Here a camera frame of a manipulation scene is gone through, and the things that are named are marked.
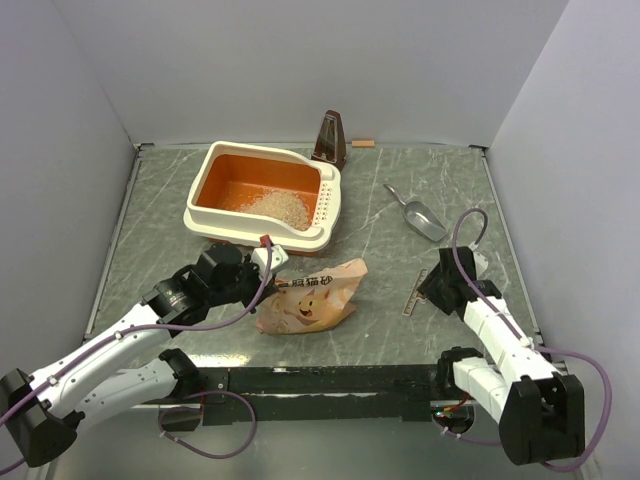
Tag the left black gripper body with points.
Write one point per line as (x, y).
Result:
(245, 284)

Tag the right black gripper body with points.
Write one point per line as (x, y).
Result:
(434, 287)

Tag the wooden ruler with crown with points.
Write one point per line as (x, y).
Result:
(415, 297)

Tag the peach cat litter bag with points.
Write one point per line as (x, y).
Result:
(314, 303)

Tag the silver metal scoop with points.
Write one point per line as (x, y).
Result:
(420, 218)

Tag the white orange litter box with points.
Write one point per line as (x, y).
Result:
(233, 174)

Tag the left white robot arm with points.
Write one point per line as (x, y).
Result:
(44, 411)

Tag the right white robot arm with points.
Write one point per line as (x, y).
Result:
(539, 410)

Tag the clean litter pile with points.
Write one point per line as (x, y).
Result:
(283, 206)

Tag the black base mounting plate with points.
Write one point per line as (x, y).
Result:
(408, 392)

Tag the brown wooden metronome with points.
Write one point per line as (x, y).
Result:
(330, 145)

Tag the small wooden block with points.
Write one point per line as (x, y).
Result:
(363, 144)

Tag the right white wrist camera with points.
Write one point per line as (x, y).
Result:
(481, 263)

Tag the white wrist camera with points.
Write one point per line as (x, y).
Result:
(271, 259)
(481, 263)

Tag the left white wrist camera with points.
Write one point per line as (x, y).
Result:
(271, 259)

